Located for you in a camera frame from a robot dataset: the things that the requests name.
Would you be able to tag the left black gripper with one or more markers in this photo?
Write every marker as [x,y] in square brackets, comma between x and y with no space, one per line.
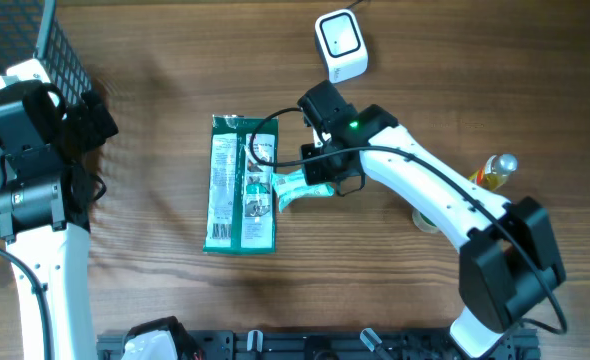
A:
[94,135]

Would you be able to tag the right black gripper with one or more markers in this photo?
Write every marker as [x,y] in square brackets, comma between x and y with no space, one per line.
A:
[315,175]

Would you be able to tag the teal pack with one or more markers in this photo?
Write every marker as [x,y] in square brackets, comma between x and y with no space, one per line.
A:
[293,186]

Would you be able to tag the green lidded jar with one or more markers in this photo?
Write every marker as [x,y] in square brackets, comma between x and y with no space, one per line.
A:
[423,223]

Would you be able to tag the green 3M package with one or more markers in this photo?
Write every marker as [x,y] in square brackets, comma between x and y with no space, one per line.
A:
[240,213]

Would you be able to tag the grey plastic mesh basket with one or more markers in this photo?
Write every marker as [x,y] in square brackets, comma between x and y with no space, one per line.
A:
[29,29]

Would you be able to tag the yellow oil bottle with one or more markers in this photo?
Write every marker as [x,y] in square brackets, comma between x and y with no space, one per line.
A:
[495,172]

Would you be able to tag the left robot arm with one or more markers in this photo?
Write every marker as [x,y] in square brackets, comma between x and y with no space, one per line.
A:
[44,221]

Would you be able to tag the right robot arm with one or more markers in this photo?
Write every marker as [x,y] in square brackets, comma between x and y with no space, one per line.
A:
[509,260]

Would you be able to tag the white barcode scanner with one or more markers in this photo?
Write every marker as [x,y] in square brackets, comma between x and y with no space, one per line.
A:
[341,46]

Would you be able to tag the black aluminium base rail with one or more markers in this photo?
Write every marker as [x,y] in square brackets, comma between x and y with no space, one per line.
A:
[427,343]

